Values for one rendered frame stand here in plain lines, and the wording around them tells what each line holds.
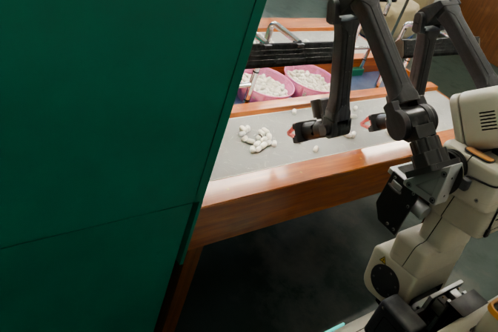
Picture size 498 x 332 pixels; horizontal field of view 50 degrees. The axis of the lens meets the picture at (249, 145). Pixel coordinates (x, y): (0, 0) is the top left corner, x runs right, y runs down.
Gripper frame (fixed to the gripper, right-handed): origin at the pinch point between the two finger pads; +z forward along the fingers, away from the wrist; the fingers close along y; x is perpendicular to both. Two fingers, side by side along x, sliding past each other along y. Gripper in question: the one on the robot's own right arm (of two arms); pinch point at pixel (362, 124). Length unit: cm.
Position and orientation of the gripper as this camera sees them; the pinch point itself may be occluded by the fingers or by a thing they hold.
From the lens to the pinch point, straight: 223.3
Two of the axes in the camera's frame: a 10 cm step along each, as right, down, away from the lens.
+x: 1.5, 9.9, 0.3
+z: -6.1, 0.7, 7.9
